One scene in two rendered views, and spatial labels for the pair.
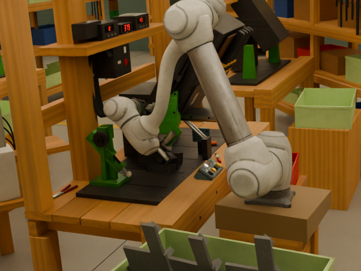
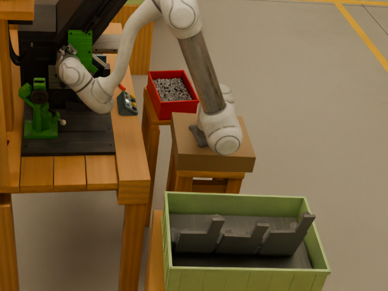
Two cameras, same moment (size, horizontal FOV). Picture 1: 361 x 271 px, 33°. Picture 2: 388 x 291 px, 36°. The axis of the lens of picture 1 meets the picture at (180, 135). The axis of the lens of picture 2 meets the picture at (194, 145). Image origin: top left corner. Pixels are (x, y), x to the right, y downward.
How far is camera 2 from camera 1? 1.49 m
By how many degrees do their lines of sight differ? 41
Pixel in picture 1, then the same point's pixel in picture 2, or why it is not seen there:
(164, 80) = (128, 48)
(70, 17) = not seen: outside the picture
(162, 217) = (134, 171)
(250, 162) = (232, 129)
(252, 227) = (209, 167)
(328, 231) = not seen: hidden behind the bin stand
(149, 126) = (110, 89)
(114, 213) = (81, 172)
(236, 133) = (218, 105)
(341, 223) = not seen: hidden behind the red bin
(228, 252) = (223, 203)
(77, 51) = (21, 15)
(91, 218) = (64, 182)
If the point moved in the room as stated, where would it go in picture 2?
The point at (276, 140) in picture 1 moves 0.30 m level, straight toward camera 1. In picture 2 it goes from (229, 96) to (262, 134)
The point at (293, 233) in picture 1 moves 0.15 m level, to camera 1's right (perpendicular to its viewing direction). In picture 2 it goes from (243, 167) to (267, 158)
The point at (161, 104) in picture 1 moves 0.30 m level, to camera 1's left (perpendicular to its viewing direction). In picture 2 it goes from (123, 70) to (57, 84)
